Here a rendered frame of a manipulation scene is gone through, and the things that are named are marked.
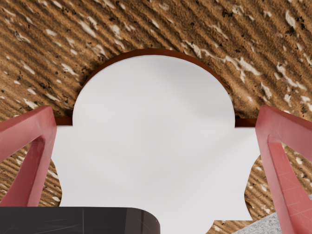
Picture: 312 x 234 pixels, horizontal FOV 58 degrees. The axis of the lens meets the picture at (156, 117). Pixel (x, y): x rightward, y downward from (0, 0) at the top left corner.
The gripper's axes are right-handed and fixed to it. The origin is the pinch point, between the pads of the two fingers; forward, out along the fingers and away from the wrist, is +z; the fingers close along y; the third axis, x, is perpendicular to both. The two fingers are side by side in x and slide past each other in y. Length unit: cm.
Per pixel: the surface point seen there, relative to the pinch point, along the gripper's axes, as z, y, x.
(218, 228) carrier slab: 1.6, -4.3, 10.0
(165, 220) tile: 0.8, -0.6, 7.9
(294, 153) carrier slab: 1.6, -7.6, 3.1
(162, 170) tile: 0.8, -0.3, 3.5
